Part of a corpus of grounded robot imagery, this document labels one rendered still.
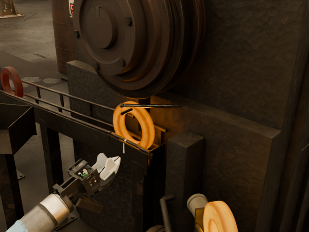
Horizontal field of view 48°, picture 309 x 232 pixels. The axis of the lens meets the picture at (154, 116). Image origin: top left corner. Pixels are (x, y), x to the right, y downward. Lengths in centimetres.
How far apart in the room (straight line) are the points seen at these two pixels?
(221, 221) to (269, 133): 30
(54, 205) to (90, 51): 47
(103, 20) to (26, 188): 149
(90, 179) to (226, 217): 38
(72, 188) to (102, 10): 49
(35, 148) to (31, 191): 50
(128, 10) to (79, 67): 61
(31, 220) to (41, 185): 136
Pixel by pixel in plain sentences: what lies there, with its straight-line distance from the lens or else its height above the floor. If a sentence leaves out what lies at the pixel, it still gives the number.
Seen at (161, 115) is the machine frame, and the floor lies 81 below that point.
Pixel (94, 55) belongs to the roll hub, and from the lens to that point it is 111.
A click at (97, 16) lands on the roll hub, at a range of 104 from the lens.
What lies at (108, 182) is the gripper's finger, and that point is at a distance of 100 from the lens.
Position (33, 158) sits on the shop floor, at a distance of 258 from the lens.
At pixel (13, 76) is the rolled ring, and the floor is 74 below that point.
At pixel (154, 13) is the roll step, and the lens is 96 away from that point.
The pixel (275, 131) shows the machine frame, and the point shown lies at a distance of 103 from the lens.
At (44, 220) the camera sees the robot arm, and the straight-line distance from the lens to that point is 94.
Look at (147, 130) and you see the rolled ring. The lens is 117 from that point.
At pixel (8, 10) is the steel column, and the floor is 13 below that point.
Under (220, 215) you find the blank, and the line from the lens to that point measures 84.
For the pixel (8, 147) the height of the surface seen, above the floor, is 61.
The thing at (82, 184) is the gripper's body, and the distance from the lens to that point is 96.
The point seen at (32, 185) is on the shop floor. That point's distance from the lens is 231.
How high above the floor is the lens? 132
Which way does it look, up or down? 25 degrees down
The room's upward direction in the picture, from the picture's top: 1 degrees clockwise
